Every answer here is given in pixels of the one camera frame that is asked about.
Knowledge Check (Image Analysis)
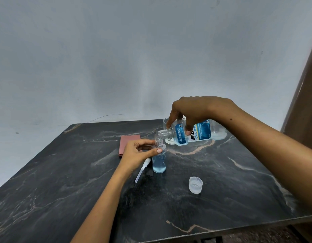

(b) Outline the person's right hand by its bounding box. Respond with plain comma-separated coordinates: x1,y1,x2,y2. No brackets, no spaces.
166,96,237,136

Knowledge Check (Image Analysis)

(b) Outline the person's left hand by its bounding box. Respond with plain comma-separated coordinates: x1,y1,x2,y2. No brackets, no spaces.
116,138,163,176

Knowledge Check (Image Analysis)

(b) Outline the black pump dispenser head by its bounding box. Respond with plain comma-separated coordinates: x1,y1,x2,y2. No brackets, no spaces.
134,158,152,184

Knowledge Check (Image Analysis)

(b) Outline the large bottle with blue label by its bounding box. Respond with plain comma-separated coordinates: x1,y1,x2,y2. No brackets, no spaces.
158,118,227,146

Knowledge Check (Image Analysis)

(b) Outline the small clear bottle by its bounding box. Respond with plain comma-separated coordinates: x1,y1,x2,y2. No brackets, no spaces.
152,138,167,174

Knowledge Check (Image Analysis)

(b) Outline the clear drinking glass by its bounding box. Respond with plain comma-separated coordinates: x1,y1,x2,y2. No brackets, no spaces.
163,117,178,145

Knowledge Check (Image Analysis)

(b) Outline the clear plastic bottle cap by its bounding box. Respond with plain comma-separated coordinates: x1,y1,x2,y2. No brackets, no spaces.
189,176,203,194

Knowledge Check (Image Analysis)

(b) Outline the person's right forearm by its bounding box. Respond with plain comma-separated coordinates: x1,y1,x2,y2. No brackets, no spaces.
223,102,312,218

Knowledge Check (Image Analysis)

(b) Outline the person's left forearm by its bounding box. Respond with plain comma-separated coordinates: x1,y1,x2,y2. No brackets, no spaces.
70,165,132,243

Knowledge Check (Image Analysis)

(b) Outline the pink folded cloth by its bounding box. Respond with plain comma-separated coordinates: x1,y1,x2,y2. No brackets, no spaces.
118,135,141,157

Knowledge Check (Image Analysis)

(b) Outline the brown wooden door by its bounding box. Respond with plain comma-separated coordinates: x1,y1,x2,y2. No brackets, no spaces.
280,35,312,152

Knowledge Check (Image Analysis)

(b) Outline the thin grey wire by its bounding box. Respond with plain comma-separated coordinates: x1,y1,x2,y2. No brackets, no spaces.
88,113,124,123

